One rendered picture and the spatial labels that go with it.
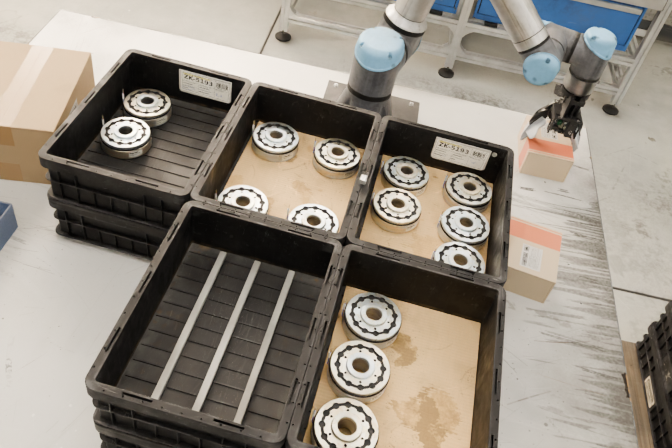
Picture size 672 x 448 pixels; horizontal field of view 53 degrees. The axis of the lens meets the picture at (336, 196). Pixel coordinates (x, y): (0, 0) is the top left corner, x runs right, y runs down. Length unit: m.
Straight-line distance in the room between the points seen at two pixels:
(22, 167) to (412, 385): 0.96
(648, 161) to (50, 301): 2.69
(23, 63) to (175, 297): 0.74
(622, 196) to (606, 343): 1.62
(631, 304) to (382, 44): 1.48
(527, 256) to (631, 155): 1.91
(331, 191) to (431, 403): 0.51
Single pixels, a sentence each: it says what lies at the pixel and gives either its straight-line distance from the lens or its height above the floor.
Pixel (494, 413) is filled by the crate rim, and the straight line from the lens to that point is 1.10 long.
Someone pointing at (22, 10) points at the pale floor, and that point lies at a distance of 3.64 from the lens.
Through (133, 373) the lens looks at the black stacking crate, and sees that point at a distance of 1.18.
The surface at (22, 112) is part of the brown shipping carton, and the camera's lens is 1.60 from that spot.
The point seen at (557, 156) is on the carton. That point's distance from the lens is 1.84.
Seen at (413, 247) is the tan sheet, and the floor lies 0.83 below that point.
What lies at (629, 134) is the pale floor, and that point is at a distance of 3.53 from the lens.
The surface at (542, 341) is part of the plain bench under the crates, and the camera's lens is 1.51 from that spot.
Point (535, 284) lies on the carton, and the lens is 1.53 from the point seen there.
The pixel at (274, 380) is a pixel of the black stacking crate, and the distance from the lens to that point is 1.17.
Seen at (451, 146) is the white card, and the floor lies 0.90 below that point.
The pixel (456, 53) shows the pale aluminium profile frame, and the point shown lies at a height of 0.13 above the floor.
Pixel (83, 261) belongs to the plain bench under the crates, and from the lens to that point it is 1.49.
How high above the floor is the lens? 1.84
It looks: 44 degrees down
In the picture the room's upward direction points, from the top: 12 degrees clockwise
